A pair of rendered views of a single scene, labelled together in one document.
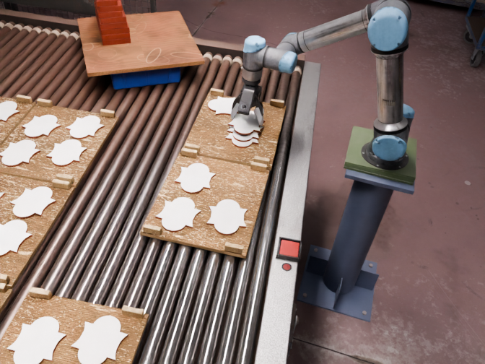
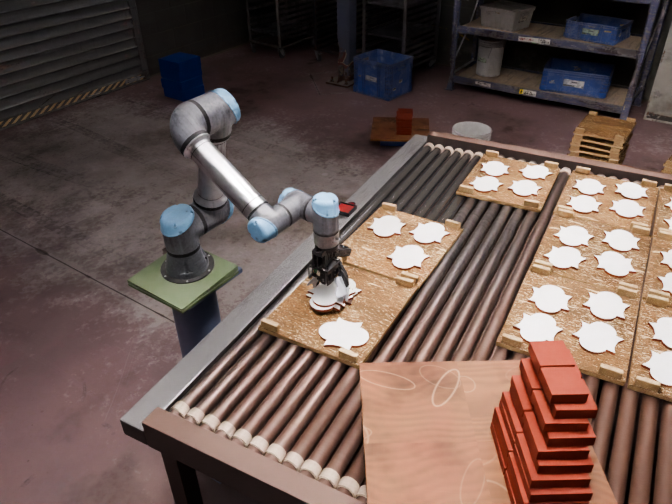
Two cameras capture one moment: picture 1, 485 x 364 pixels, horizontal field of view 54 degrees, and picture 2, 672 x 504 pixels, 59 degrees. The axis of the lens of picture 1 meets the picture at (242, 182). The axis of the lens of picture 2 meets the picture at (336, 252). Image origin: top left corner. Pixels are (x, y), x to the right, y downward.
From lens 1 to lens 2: 296 cm
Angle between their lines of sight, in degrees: 99
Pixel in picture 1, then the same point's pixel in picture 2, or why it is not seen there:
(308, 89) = (196, 361)
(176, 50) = (403, 395)
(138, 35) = (477, 454)
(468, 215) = not seen: outside the picture
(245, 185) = (359, 246)
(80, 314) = (501, 196)
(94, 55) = not seen: hidden behind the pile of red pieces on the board
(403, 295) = not seen: hidden behind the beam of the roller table
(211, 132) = (375, 302)
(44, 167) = (569, 288)
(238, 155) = (354, 273)
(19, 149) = (607, 307)
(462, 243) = (24, 442)
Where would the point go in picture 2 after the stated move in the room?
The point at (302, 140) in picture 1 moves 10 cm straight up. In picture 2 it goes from (267, 288) to (265, 264)
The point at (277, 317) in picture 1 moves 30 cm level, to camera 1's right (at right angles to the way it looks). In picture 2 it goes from (371, 185) to (308, 175)
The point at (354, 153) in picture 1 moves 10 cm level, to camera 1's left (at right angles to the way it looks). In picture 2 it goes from (218, 273) to (243, 279)
